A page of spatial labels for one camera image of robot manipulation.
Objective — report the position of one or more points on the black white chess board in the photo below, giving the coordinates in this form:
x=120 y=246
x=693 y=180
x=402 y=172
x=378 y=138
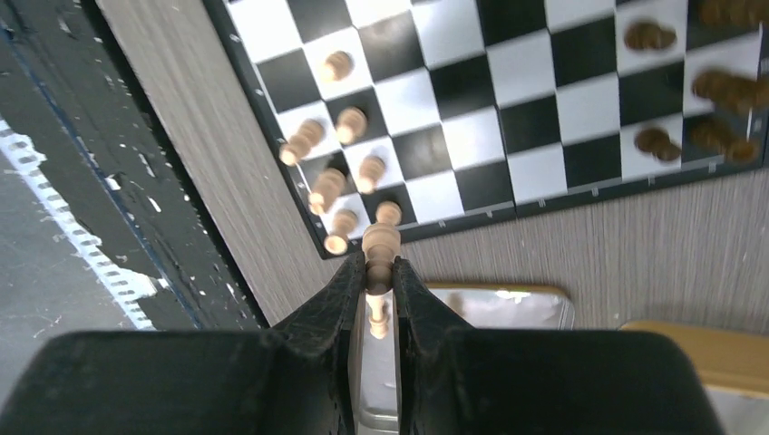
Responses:
x=470 y=113

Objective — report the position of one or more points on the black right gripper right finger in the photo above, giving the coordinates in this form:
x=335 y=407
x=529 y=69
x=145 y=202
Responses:
x=458 y=379

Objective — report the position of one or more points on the yellow tin box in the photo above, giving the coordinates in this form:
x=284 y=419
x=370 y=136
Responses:
x=733 y=366

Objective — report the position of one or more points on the silver metal tray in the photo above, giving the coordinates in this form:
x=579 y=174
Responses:
x=484 y=306

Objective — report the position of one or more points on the light wooden pawn piece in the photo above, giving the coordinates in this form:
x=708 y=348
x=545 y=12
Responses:
x=381 y=244

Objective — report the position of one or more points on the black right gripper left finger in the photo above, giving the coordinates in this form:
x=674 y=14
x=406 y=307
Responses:
x=291 y=378

